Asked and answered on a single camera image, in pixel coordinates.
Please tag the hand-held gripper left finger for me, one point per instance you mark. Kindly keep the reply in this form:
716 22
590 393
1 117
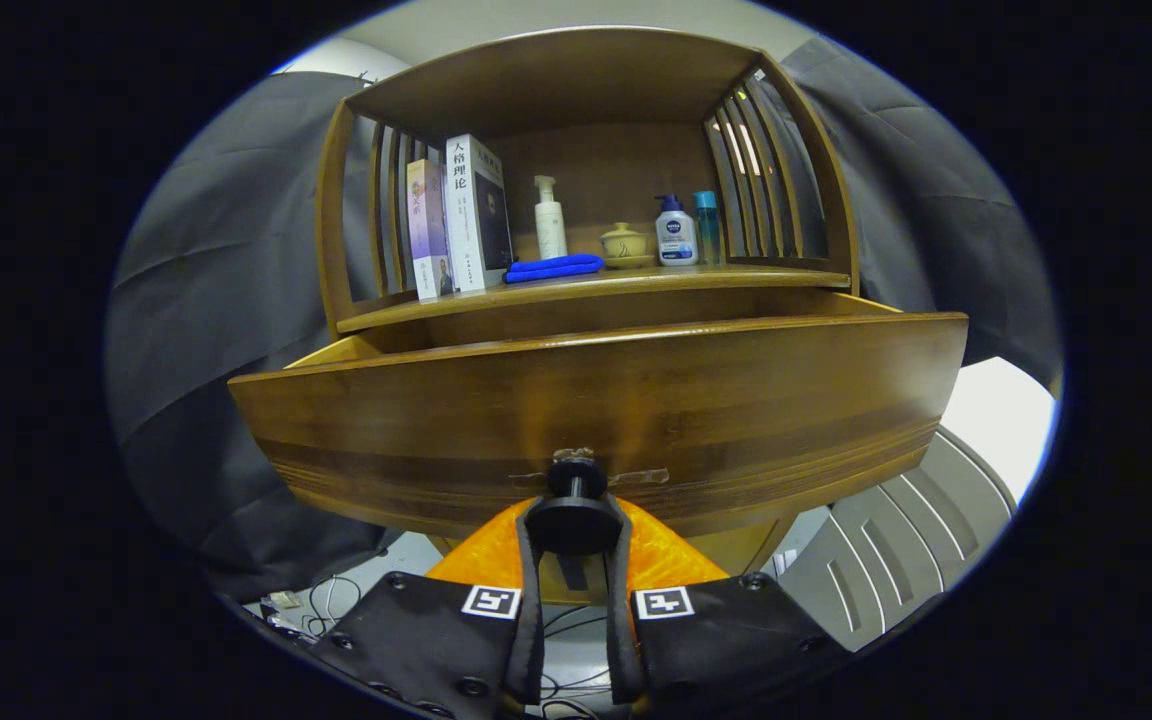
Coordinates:
532 640

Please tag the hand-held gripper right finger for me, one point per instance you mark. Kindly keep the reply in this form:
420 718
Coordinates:
621 640

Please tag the wooden cabinet door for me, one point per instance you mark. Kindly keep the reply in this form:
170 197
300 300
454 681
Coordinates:
736 548

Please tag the wooden countertop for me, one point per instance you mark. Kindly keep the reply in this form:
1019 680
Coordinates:
636 285

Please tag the grey ribbed plastic chair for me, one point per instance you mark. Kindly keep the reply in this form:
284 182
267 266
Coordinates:
876 560

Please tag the folded blue cloth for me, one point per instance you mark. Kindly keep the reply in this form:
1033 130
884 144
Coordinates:
556 266

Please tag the yellow lidded teacup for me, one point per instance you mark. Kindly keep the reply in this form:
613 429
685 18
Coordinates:
626 245

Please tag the white bottle with blue cap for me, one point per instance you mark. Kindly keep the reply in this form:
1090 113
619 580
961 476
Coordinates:
676 240

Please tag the white pump bottle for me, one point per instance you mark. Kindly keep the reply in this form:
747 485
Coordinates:
550 230

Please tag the teal slim bottle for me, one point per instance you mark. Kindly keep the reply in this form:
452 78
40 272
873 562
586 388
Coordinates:
707 235

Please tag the white portrait cover book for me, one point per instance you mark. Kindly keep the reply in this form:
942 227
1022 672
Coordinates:
466 220

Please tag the purple paperback book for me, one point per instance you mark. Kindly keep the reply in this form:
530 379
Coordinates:
426 220

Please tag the white flat panel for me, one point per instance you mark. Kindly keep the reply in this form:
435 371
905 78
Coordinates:
996 415

